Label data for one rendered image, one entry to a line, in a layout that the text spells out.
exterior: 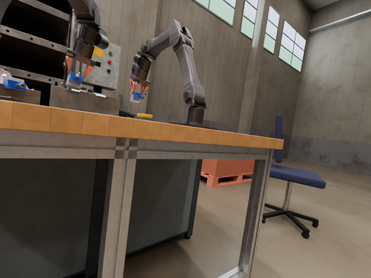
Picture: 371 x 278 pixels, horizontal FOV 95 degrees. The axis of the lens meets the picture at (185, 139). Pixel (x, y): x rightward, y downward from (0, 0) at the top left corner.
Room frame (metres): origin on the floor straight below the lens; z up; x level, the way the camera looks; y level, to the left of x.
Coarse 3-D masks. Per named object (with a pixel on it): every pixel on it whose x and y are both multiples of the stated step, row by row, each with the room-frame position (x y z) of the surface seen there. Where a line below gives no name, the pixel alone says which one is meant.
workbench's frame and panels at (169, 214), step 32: (0, 160) 0.57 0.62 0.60; (32, 160) 0.62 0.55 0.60; (64, 160) 0.68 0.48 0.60; (96, 160) 0.76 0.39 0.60; (160, 160) 0.98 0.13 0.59; (192, 160) 1.14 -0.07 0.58; (0, 192) 0.57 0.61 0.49; (32, 192) 0.63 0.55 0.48; (64, 192) 0.69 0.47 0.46; (96, 192) 0.77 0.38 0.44; (160, 192) 0.99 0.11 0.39; (192, 192) 1.16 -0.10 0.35; (0, 224) 0.58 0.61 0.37; (32, 224) 0.63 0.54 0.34; (64, 224) 0.70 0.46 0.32; (96, 224) 0.78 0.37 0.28; (160, 224) 1.01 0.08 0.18; (192, 224) 1.19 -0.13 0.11; (0, 256) 0.58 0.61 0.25; (32, 256) 0.64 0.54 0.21; (64, 256) 0.70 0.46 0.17; (96, 256) 0.79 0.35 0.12
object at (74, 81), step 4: (72, 72) 0.68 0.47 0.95; (68, 76) 0.70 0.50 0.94; (72, 76) 0.67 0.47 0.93; (76, 76) 0.66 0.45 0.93; (80, 76) 0.69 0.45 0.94; (68, 80) 0.69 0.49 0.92; (72, 80) 0.68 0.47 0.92; (76, 80) 0.68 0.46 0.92; (80, 80) 0.69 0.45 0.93; (68, 84) 0.70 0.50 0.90; (72, 84) 0.71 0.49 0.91; (76, 84) 0.72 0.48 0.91; (80, 84) 0.72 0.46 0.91; (72, 88) 0.73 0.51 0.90; (76, 88) 0.73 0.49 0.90; (80, 88) 0.72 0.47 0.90
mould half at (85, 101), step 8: (56, 88) 0.67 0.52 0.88; (64, 88) 0.69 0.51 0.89; (56, 96) 0.67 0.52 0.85; (64, 96) 0.69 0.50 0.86; (72, 96) 0.70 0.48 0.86; (80, 96) 0.72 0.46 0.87; (88, 96) 0.74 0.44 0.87; (104, 96) 1.04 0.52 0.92; (56, 104) 0.67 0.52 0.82; (64, 104) 0.69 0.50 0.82; (72, 104) 0.71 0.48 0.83; (80, 104) 0.72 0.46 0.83; (88, 104) 0.74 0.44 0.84; (96, 104) 0.76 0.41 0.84; (104, 104) 0.78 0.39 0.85; (112, 104) 0.81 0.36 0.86; (96, 112) 0.76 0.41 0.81; (104, 112) 0.79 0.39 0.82; (112, 112) 0.81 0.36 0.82
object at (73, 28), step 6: (72, 12) 1.30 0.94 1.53; (72, 18) 1.30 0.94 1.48; (72, 24) 1.30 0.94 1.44; (78, 24) 1.32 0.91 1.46; (72, 30) 1.30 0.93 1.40; (78, 30) 1.33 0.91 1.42; (66, 36) 1.82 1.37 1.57; (72, 36) 1.30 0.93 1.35; (66, 42) 1.82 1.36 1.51; (72, 42) 1.30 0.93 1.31; (72, 48) 1.30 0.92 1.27; (72, 60) 1.31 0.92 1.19; (66, 66) 1.31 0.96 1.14; (72, 66) 1.31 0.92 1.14; (66, 72) 1.30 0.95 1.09; (66, 78) 1.30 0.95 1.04
